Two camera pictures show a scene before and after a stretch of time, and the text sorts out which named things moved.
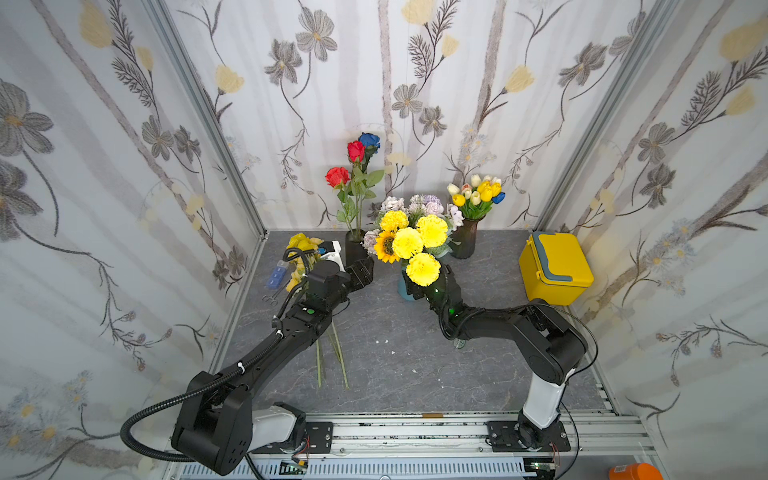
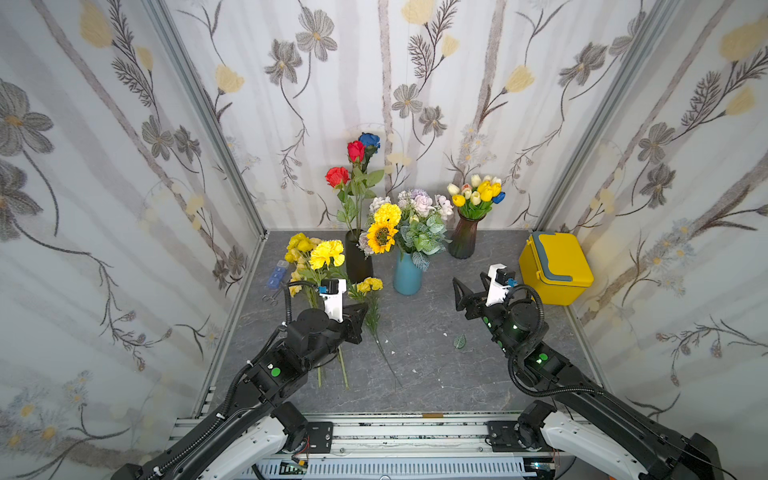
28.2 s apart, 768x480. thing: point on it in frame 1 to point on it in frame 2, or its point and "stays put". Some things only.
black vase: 354,250 stays put
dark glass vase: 463,239 stays put
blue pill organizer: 277,275 stays put
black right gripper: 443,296 to 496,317
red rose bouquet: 353,187 stays put
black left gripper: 365,278 to 353,321
